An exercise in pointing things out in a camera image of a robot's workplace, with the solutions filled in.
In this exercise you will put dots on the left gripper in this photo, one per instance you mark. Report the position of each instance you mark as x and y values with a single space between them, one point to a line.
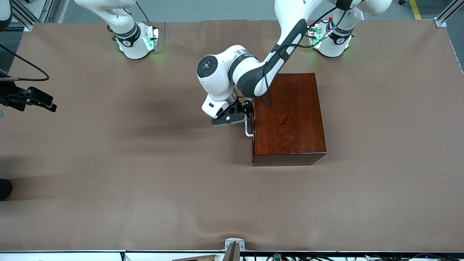
240 106

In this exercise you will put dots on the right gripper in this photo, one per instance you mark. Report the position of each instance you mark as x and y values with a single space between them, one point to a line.
10 95

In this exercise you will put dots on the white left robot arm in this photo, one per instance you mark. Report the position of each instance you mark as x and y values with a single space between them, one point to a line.
250 69

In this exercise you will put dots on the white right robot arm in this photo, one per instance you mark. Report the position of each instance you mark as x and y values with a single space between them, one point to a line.
130 47

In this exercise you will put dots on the dark brown wooden cabinet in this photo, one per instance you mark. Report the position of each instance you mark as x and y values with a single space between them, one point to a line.
293 123

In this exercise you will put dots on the brown table cloth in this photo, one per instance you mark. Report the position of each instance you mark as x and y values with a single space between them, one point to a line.
145 163

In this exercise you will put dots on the green connector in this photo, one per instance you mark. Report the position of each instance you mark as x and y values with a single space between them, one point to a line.
277 257

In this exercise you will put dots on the slanted aluminium frame profile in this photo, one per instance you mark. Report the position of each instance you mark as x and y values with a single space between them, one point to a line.
28 24

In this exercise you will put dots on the grey aluminium post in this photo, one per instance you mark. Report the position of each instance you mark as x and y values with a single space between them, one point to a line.
59 11

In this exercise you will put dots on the grey metal clamp bracket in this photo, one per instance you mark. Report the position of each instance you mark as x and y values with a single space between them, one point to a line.
234 243

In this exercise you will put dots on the white table frame rail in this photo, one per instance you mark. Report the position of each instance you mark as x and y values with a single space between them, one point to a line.
72 256

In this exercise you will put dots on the aluminium profile with corner bracket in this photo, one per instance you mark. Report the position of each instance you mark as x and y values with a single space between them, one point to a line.
449 11

